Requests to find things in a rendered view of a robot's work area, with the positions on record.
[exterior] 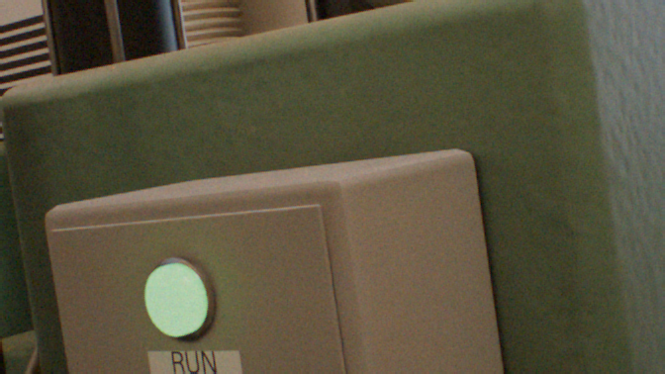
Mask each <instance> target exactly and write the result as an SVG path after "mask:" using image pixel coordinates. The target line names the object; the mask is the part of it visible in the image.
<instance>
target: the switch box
mask: <svg viewBox="0 0 665 374"><path fill-rule="evenodd" d="M45 225H46V232H47V244H48V250H50V258H51V264H52V270H53V277H54V284H55V290H56V295H57V303H58V309H59V315H60V322H61V329H62V335H63V342H64V348H65V355H66V361H67V368H68V370H69V374H150V369H149V362H148V355H147V352H148V351H224V350H239V355H240V363H241V369H242V374H504V371H503V364H502V356H501V349H500V343H499V335H498V328H497V320H496V312H495V305H494V298H493V290H492V283H491V276H490V267H489V260H488V252H487V245H486V239H485V231H484V224H483V217H481V208H480V201H479V194H478V186H477V179H476V172H475V164H474V160H473V158H472V156H471V154H470V153H468V152H465V151H462V150H458V149H453V150H444V151H435V152H427V153H418V154H409V155H401V156H392V157H383V158H374V159H366V160H356V161H349V162H341V163H332V164H323V165H314V166H306V167H296V169H288V170H280V171H271V172H262V173H253V174H245V175H236V176H228V177H220V178H211V179H202V180H193V181H187V182H182V183H175V184H170V185H164V186H159V187H152V188H147V189H142V190H141V191H137V192H131V193H125V194H120V195H113V196H108V197H102V198H97V199H91V200H85V201H80V202H74V203H68V204H62V205H57V206H56V207H55V208H53V209H52V210H49V212H48V213H47V214H46V220H45ZM177 256H179V257H185V258H189V259H190V260H192V261H194V262H195V263H197V264H199V265H200V266H201V267H202V269H203V270H204V271H205V272H206V275H207V277H208V278H209V280H210V283H211V285H212V288H213V292H214V299H215V311H214V316H213V320H212V322H211V324H210V326H209V328H208V329H207V330H206V331H205V332H204V333H203V334H202V335H200V336H197V338H194V339H191V340H185V341H184V340H178V339H174V337H172V336H170V335H168V334H167V333H165V332H164V331H162V330H161V329H160V328H159V327H158V326H157V325H156V324H154V323H153V321H152V320H151V318H150V315H149V313H148V310H147V307H146V302H145V287H146V283H147V281H148V278H149V277H150V273H151V271H152V269H153V268H154V266H156V265H157V264H158V263H159V262H161V261H163V260H164V259H167V258H171V257H177Z"/></svg>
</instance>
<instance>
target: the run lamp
mask: <svg viewBox="0 0 665 374"><path fill-rule="evenodd" d="M145 302H146V307H147V310H148V313H149V315H150V318H151V320H152V321H153V323H154V324H156V325H157V326H158V327H159V328H160V329H161V330H162V331H164V332H165V333H167V334H168V335H170V336H172V337H174V339H178V340H184V341H185V340H191V339H194V338H197V336H200V335H202V334H203V333H204V332H205V331H206V330H207V329H208V328H209V326H210V324H211V322H212V320H213V316H214V311H215V299H214V292H213V288H212V285H211V283H210V280H209V278H208V277H207V275H206V272H205V271H204V270H203V269H202V267H201V266H200V265H199V264H197V263H195V262H194V261H192V260H190V259H189V258H185V257H179V256H177V257H171V258H167V259H164V260H163V261H161V262H159V263H158V264H157V265H156V266H154V268H153V269H152V271H151V273H150V277H149V278H148V281H147V283H146V287H145Z"/></svg>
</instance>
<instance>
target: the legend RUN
mask: <svg viewBox="0 0 665 374"><path fill-rule="evenodd" d="M147 355H148V362H149V369H150V374H242V369H241V363H240V355H239V350H224V351H148V352H147Z"/></svg>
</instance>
